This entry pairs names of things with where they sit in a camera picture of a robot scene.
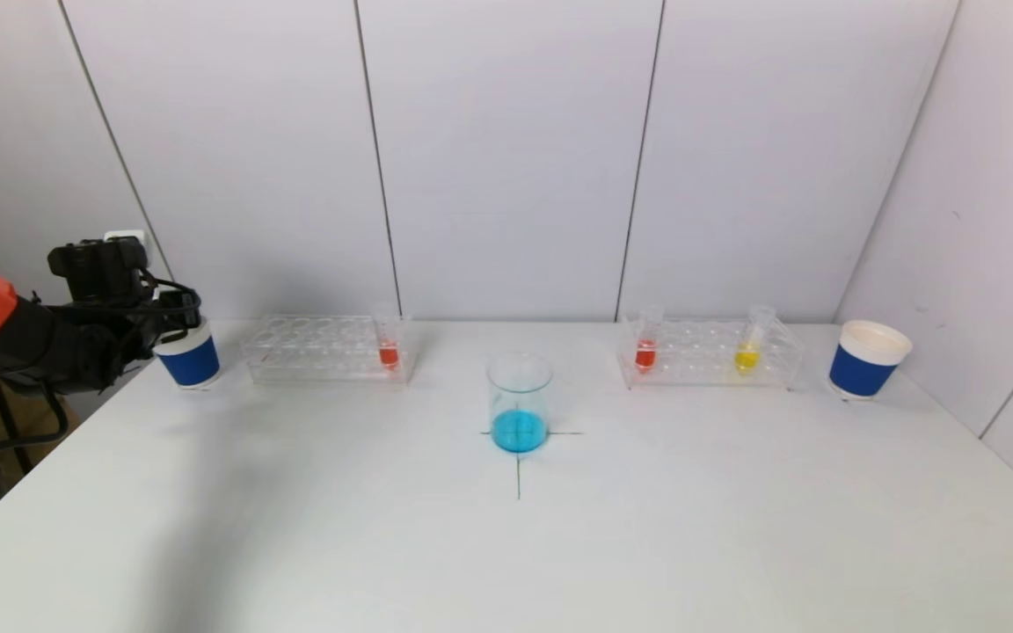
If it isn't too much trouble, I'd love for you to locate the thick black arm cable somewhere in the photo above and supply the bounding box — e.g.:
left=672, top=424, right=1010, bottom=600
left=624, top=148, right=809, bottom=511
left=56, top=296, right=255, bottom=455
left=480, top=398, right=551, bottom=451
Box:
left=0, top=376, right=68, bottom=469

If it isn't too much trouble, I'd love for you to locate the test tube with yellow pigment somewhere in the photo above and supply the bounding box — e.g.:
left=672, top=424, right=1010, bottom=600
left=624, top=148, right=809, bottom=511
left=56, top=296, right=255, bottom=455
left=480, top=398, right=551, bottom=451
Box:
left=732, top=305, right=775, bottom=375

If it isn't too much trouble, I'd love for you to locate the clear glass beaker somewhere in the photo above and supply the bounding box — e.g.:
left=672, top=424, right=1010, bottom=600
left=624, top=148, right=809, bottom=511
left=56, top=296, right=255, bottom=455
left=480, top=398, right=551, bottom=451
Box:
left=486, top=353, right=553, bottom=455

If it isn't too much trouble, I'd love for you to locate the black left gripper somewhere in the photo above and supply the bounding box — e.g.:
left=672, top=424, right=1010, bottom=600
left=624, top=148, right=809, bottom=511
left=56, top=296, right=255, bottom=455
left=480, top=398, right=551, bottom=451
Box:
left=158, top=290, right=200, bottom=343

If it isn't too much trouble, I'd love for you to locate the clear acrylic test tube rack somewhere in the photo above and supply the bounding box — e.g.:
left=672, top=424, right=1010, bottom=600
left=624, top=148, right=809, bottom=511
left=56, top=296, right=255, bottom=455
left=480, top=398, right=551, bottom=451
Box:
left=241, top=316, right=417, bottom=385
left=617, top=318, right=803, bottom=390

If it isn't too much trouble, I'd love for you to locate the black tripod stand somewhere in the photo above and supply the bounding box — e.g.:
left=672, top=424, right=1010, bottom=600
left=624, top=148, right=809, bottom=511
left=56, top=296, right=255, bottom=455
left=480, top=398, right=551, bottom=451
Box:
left=0, top=374, right=33, bottom=476

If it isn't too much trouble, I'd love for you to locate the white paper cup blue sleeve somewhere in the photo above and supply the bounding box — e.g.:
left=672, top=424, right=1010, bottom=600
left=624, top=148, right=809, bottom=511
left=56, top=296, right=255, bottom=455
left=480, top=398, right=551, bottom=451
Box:
left=153, top=318, right=222, bottom=390
left=828, top=320, right=913, bottom=401

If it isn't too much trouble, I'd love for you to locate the thin black camera cable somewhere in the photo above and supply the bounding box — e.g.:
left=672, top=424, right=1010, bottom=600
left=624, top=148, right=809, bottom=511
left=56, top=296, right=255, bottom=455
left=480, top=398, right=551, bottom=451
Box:
left=139, top=274, right=202, bottom=309

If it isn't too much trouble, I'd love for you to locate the test tube with red pigment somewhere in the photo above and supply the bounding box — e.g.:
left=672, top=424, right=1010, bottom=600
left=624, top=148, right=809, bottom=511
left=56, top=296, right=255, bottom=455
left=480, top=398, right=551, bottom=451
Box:
left=634, top=305, right=664, bottom=374
left=373, top=303, right=402, bottom=370

